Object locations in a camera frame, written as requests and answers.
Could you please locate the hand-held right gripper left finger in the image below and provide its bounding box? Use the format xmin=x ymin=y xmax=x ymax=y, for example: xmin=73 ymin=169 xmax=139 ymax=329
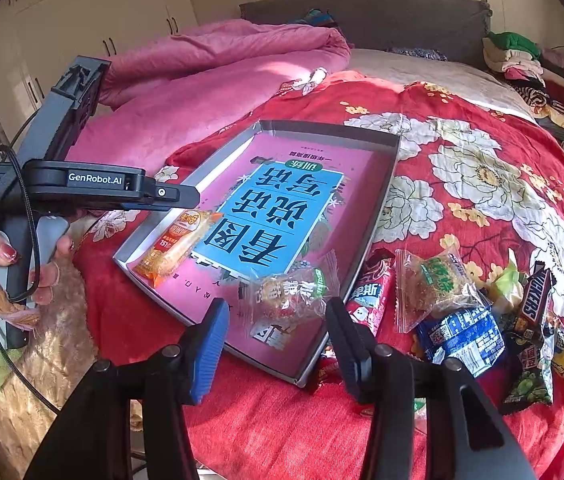
xmin=24 ymin=297 xmax=231 ymax=480

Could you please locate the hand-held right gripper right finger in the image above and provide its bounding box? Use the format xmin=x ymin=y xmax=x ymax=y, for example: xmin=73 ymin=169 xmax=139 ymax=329
xmin=325 ymin=297 xmax=537 ymax=480

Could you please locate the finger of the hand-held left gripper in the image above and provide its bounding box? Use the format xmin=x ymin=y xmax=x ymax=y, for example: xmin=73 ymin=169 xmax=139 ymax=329
xmin=143 ymin=181 xmax=201 ymax=212

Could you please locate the orange snack packet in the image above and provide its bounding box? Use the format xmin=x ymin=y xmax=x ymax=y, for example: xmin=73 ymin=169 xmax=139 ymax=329
xmin=132 ymin=209 xmax=223 ymax=289

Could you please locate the clear pastry packet red filling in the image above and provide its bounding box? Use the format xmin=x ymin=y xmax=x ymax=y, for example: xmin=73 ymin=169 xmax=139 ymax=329
xmin=248 ymin=252 xmax=339 ymax=338

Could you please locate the clear pastry packet green label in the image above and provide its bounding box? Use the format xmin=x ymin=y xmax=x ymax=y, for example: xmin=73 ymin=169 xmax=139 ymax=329
xmin=395 ymin=246 xmax=493 ymax=334

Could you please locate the blue snack packet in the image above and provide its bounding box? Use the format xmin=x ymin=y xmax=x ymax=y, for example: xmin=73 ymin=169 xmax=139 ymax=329
xmin=416 ymin=305 xmax=506 ymax=377

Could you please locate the grey cardboard box pink bottom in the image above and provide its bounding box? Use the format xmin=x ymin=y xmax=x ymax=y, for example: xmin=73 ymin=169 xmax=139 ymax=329
xmin=112 ymin=120 xmax=403 ymax=389

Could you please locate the dark green pea packet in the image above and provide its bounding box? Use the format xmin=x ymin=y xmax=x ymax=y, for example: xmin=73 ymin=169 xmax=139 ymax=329
xmin=500 ymin=325 xmax=556 ymax=415

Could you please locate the small red snack packet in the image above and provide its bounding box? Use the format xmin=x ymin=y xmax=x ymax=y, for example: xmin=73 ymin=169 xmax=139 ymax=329
xmin=306 ymin=345 xmax=345 ymax=393

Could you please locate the pink quilt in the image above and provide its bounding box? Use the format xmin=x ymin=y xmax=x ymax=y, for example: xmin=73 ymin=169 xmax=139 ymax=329
xmin=64 ymin=20 xmax=353 ymax=186

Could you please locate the golden plush blanket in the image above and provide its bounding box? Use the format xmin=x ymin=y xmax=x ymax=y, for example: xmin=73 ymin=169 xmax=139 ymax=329
xmin=0 ymin=260 xmax=135 ymax=467

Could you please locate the white wardrobe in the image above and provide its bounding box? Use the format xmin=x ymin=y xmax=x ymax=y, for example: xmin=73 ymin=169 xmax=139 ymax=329
xmin=0 ymin=0 xmax=199 ymax=161

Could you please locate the light green wrapped candy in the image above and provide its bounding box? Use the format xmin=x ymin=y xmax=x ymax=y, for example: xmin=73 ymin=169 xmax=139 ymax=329
xmin=489 ymin=255 xmax=530 ymax=311

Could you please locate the red floral blanket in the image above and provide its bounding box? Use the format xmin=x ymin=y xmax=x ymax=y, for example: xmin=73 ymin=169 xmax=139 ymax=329
xmin=69 ymin=70 xmax=564 ymax=480

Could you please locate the brown chocolate bar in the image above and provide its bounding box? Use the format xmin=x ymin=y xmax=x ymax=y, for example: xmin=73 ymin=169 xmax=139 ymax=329
xmin=516 ymin=261 xmax=564 ymax=343

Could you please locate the grey bed headboard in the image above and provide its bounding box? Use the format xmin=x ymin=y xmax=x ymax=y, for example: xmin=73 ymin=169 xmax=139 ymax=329
xmin=239 ymin=0 xmax=492 ymax=57

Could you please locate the dark patterned cloth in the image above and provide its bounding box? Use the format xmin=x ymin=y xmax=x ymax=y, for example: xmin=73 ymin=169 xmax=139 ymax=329
xmin=387 ymin=47 xmax=448 ymax=62

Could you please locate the beige bed sheet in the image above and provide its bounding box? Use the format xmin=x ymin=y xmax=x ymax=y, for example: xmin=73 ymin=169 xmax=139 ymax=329
xmin=347 ymin=49 xmax=537 ymax=122

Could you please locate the pile of folded clothes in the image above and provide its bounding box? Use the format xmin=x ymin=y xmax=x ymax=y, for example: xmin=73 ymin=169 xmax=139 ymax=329
xmin=482 ymin=30 xmax=564 ymax=142

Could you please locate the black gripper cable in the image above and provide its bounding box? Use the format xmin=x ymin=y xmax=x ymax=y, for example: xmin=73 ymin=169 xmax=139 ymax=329
xmin=0 ymin=144 xmax=63 ymax=416

